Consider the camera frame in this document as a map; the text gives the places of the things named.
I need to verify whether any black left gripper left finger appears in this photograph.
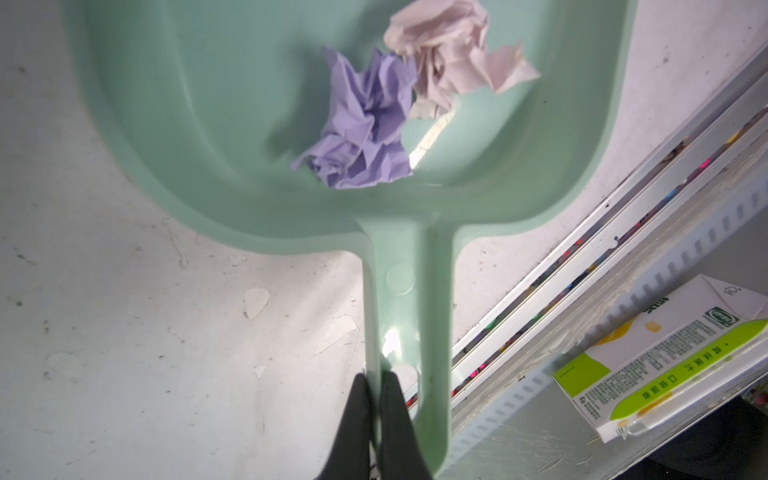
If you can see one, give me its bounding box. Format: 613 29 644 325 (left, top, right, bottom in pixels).
318 373 372 480

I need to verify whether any orange purple scraps front right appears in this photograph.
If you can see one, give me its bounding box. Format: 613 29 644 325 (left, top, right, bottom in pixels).
291 1 540 190

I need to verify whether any aluminium front rail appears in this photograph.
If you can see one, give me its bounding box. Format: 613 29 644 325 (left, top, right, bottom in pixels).
441 50 767 479

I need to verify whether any green plastic dustpan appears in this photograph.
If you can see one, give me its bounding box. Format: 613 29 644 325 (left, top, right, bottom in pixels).
62 1 637 479

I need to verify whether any green white juice carton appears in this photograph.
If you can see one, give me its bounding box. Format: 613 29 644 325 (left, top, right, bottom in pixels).
553 275 767 442

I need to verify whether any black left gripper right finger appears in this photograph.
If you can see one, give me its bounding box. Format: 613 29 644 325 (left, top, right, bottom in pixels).
377 371 432 480

